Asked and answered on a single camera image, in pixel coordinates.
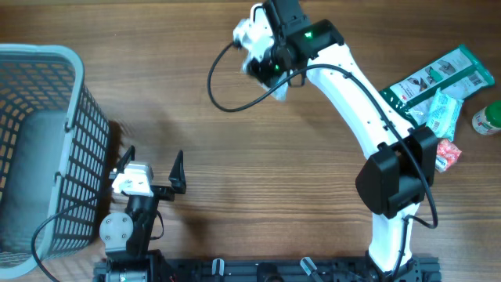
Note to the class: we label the red patterned small box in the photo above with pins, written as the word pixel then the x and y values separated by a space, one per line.
pixel 447 155

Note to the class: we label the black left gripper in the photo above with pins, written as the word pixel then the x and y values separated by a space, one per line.
pixel 176 179

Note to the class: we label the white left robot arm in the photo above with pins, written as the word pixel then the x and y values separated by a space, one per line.
pixel 127 235

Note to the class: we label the green glove package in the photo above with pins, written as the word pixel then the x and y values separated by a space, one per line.
pixel 459 74

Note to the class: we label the teal tissue pack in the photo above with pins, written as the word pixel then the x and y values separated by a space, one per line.
pixel 443 115

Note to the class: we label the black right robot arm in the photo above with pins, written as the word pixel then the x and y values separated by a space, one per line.
pixel 282 43

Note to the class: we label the green lid jar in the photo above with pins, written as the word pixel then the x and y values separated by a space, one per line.
pixel 487 121

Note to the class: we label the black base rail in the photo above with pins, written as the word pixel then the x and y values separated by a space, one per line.
pixel 334 270

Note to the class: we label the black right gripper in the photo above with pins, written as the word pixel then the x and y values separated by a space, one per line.
pixel 268 77

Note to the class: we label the grey plastic basket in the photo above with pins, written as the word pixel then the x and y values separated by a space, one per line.
pixel 54 141

